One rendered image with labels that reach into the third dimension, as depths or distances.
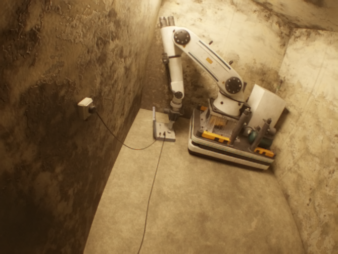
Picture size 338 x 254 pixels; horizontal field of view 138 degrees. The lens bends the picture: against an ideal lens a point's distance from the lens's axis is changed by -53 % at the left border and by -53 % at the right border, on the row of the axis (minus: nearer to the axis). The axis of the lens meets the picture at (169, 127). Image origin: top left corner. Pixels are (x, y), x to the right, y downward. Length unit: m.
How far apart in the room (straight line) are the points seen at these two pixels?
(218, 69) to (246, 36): 1.20
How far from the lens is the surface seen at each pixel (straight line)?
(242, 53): 2.60
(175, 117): 1.92
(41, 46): 0.48
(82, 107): 0.66
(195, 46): 1.59
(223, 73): 1.65
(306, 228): 2.30
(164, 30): 1.74
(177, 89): 1.79
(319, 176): 2.18
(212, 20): 2.46
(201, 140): 1.71
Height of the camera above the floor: 1.23
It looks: 33 degrees down
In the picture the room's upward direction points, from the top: 15 degrees clockwise
